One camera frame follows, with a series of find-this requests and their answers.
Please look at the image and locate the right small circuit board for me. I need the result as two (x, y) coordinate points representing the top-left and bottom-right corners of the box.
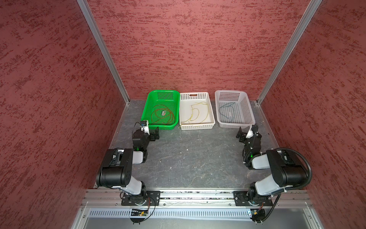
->
(251, 209), (266, 223)

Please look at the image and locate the yellow wire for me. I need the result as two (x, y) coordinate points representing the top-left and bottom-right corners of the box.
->
(200, 102), (210, 123)
(181, 101), (208, 124)

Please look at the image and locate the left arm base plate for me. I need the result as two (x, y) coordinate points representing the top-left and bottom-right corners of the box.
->
(120, 190), (161, 207)

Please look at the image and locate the translucent white slotted basket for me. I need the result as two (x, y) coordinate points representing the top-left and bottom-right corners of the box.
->
(214, 90), (255, 129)

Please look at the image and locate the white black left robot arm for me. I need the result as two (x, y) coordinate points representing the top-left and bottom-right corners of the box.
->
(96, 126), (160, 202)

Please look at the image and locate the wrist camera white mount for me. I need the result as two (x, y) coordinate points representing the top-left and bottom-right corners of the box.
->
(140, 120), (150, 135)
(246, 124), (258, 139)

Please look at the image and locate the aluminium corner post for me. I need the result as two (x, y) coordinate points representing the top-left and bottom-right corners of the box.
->
(256, 0), (322, 106)
(77, 0), (130, 105)

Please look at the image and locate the green plastic basket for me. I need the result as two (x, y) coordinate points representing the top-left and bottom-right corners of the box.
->
(141, 90), (180, 130)

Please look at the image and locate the white slotted cable duct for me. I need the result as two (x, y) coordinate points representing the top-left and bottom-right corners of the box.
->
(88, 208), (251, 221)

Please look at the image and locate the aluminium corner post right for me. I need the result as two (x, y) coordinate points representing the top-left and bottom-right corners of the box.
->
(256, 0), (322, 106)

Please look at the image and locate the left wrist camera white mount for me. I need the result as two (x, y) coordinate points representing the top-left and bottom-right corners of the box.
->
(140, 120), (150, 135)

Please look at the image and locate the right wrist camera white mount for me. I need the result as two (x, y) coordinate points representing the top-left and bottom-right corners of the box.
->
(246, 124), (258, 139)

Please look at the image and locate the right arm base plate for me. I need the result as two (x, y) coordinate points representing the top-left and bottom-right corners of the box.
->
(233, 191), (273, 207)

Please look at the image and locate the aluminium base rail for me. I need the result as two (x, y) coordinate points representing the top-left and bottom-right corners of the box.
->
(72, 188), (323, 229)

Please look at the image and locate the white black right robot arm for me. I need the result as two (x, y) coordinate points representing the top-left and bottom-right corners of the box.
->
(236, 124), (313, 206)

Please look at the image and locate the cream perforated basket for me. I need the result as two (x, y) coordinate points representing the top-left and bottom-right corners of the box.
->
(179, 92), (215, 131)

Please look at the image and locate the small circuit board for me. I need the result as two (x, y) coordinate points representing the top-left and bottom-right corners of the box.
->
(251, 209), (266, 223)
(131, 209), (149, 217)

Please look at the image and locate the dark green wire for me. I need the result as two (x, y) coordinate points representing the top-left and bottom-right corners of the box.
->
(218, 102), (235, 115)

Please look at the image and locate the aluminium corner post left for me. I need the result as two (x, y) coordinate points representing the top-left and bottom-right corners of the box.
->
(77, 0), (130, 105)

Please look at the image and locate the left small circuit board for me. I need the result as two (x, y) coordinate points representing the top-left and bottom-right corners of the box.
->
(131, 209), (149, 217)

